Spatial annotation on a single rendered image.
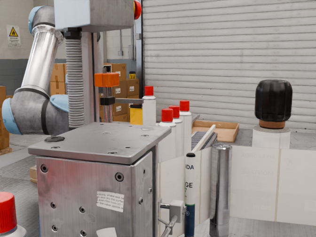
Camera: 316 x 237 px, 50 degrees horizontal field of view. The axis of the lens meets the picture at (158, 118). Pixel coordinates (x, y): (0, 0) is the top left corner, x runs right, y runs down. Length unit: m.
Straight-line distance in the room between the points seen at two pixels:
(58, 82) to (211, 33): 2.36
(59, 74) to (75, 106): 4.22
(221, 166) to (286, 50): 4.45
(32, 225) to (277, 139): 0.61
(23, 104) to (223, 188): 0.71
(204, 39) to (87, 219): 5.07
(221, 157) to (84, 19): 0.35
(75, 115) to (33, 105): 0.45
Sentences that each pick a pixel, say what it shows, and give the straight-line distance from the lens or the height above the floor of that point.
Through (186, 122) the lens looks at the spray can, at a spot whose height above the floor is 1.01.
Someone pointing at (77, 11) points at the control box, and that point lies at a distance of 0.69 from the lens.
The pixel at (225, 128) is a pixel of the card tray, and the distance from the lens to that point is 1.95.
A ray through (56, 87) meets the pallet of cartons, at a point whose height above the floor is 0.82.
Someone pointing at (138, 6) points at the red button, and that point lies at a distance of 0.72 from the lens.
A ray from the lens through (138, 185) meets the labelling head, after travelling 0.32.
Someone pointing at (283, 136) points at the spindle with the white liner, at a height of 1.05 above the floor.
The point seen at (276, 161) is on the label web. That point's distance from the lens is 0.67.
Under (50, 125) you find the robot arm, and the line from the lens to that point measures 1.09.
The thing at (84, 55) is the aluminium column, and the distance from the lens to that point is 0.79.
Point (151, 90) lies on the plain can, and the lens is 1.24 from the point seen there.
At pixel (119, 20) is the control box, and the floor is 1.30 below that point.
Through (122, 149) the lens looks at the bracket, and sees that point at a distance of 0.32.
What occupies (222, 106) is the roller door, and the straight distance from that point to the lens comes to 5.29.
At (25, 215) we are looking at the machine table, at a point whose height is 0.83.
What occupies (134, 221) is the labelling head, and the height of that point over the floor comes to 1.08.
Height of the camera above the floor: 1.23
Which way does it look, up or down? 10 degrees down
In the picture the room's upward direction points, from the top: straight up
